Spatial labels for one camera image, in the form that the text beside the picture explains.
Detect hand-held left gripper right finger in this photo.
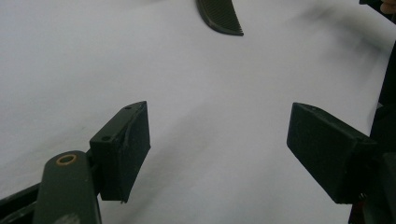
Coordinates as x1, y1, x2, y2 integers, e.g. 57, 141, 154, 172
286, 102, 379, 205

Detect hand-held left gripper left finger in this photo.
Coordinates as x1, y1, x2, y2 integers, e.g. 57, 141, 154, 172
89, 100, 151, 203

